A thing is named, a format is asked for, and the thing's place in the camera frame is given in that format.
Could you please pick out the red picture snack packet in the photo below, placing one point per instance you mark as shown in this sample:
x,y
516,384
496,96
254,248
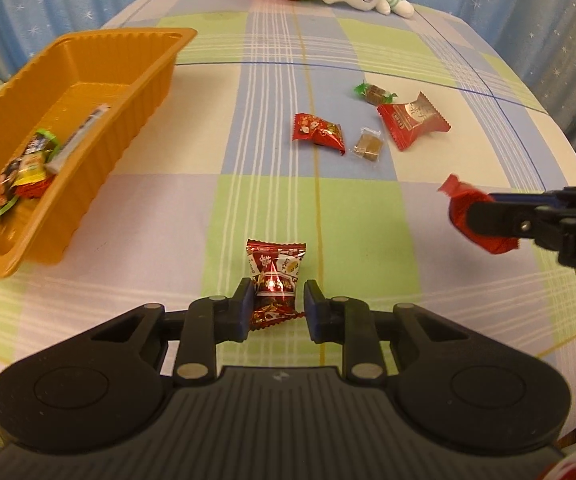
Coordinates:
x,y
318,132

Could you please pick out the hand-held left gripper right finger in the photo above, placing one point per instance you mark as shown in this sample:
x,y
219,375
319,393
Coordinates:
x,y
313,316

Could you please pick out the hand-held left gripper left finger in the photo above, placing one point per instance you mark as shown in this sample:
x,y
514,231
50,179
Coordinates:
x,y
245,310

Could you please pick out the large red snack packet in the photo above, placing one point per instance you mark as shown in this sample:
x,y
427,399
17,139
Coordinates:
x,y
410,120

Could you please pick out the orange plastic tray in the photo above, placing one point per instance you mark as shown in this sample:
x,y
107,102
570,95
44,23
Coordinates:
x,y
67,125

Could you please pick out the green candy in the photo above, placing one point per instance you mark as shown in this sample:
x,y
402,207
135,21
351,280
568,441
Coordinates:
x,y
375,92

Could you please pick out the red foil candy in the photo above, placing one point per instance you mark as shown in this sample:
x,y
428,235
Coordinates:
x,y
460,205
32,189

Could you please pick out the red patterned cloth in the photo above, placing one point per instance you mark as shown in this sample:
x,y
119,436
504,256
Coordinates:
x,y
575,462

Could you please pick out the dark red small packet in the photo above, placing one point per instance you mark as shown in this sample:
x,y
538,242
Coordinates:
x,y
275,275

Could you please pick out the dark long snack packet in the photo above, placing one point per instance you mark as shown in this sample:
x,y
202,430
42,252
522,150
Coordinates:
x,y
10,180

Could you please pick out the plaid tablecloth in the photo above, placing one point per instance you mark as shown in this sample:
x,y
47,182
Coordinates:
x,y
368,270

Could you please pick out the small yellow snack packet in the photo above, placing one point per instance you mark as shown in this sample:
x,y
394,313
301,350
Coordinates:
x,y
30,169

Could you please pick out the clear brown candy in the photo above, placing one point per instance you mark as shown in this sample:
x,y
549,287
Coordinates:
x,y
368,144

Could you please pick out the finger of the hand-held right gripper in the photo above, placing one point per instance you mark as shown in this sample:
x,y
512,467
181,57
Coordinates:
x,y
498,220
523,197

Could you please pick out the silver clear long packet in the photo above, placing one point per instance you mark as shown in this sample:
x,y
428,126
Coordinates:
x,y
80,135

